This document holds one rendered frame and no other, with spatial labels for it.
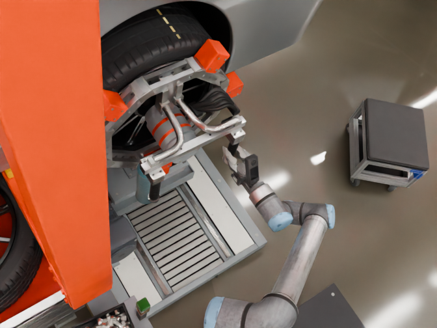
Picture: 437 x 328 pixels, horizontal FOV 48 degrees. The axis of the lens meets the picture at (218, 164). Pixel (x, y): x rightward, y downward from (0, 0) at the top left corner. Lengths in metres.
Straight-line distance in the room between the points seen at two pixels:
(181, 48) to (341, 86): 1.83
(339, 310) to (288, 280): 0.83
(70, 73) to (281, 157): 2.29
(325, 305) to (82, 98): 1.78
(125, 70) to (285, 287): 0.85
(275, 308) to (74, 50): 1.02
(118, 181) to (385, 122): 1.48
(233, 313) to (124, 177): 1.17
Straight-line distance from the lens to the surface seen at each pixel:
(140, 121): 2.01
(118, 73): 1.66
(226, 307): 1.52
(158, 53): 1.68
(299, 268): 1.64
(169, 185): 2.54
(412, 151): 2.88
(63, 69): 0.73
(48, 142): 0.86
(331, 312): 2.38
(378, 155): 2.76
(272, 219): 1.82
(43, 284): 2.28
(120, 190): 2.45
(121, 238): 2.17
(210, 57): 1.74
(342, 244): 2.84
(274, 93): 3.18
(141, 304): 1.84
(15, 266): 2.07
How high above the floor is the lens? 2.46
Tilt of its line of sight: 60 degrees down
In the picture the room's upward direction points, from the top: 21 degrees clockwise
